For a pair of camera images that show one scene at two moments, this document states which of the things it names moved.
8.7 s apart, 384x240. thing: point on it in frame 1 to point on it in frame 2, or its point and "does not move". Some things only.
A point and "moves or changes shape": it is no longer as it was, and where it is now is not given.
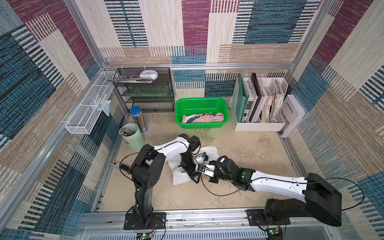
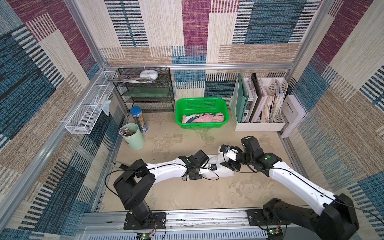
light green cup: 135,141 does not move
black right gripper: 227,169 to 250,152
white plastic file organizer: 258,104 does not move
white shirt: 179,175 moves or changes shape
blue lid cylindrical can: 136,112 does not move
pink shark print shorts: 204,117 does not move
